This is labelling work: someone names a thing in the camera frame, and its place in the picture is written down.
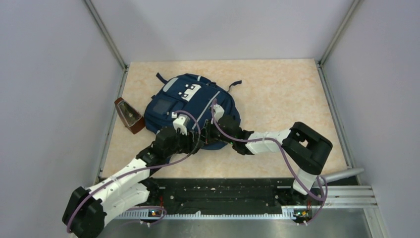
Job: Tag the navy blue backpack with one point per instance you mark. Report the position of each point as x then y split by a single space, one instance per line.
190 93

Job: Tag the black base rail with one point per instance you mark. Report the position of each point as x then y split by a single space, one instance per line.
232 196

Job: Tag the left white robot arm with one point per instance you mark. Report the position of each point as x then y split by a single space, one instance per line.
91 209

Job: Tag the brown wedge stand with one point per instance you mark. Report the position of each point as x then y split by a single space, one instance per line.
129 116

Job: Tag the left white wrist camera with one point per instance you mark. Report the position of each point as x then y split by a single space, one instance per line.
180 122

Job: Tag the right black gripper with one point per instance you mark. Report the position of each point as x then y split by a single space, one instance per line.
209 126

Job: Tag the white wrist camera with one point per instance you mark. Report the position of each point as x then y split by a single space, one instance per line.
180 122
217 112

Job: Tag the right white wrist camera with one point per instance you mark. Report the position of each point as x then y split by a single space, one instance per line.
217 112

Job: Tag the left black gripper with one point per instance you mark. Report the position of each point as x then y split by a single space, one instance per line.
190 143

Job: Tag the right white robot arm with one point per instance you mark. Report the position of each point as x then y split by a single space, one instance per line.
303 149

